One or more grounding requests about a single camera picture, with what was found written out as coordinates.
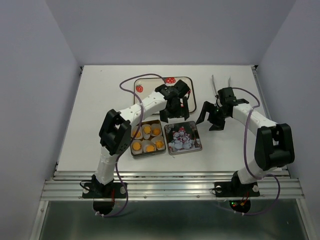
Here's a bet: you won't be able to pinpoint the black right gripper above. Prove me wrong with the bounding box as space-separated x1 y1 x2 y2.
194 100 229 131

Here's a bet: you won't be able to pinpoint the gold tin lid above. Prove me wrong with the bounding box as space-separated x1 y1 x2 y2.
164 121 203 156

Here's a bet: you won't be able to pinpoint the swirl cookie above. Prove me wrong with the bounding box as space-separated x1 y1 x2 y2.
152 128 161 136

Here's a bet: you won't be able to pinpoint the square cookie tin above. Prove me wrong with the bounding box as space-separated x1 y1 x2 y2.
130 119 167 159

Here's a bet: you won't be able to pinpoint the metal tongs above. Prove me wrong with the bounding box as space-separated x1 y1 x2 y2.
211 75 231 99

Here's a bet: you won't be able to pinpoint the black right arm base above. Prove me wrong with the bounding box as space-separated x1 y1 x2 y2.
211 181 260 199

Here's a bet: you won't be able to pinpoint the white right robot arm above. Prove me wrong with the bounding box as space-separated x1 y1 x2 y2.
196 87 295 195

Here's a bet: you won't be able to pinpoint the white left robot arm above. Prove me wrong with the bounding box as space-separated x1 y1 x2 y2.
91 80 190 197

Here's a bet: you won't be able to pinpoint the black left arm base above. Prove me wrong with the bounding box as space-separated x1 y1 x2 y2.
79 181 127 200

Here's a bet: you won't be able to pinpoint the white paper cup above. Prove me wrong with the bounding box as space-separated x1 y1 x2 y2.
141 124 152 140
151 136 166 151
131 125 143 140
142 140 157 153
131 139 143 155
151 123 163 137

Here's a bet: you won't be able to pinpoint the strawberry print tray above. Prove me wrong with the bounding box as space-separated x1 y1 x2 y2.
134 76 197 114

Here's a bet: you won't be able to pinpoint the aluminium rail frame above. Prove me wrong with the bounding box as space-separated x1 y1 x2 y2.
29 65 316 240

